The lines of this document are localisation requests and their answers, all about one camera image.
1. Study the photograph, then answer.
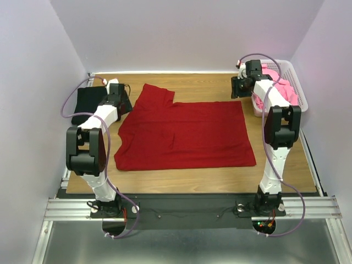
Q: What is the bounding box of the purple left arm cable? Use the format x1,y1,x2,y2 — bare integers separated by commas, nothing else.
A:
60,77,140,239

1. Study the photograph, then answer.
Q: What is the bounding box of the white plastic laundry basket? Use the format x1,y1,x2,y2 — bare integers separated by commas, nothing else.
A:
252,59,308,117

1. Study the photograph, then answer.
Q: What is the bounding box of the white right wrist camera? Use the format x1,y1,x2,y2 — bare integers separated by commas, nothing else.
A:
236,60,247,79

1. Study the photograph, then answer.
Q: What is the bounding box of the red t-shirt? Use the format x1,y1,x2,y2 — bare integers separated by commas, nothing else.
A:
114,84,256,171

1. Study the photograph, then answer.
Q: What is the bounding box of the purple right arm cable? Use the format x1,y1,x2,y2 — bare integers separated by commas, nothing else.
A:
236,53,306,237

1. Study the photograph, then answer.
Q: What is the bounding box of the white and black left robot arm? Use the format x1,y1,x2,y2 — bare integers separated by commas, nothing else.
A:
66,79,133,218

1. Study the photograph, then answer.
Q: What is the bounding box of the aluminium table frame rail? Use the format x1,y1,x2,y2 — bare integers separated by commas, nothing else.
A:
32,72,344,264

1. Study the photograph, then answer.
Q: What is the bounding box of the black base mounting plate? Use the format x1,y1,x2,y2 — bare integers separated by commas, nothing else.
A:
87,194,285,231

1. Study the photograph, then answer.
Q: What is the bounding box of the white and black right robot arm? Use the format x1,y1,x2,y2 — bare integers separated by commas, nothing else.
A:
231,60,301,215

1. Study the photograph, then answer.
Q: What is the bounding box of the folded black t-shirt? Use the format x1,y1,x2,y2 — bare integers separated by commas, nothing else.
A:
74,86,107,114

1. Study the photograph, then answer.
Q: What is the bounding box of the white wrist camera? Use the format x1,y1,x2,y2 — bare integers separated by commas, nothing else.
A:
102,78,119,88
236,60,247,79

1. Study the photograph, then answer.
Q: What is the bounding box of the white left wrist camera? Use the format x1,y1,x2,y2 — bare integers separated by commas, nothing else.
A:
102,78,119,88

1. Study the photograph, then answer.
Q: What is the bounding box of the pink t-shirt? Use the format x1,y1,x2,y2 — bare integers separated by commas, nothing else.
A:
252,63,299,115

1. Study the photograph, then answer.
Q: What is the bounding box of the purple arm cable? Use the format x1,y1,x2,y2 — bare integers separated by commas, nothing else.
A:
60,77,140,239
236,53,306,237

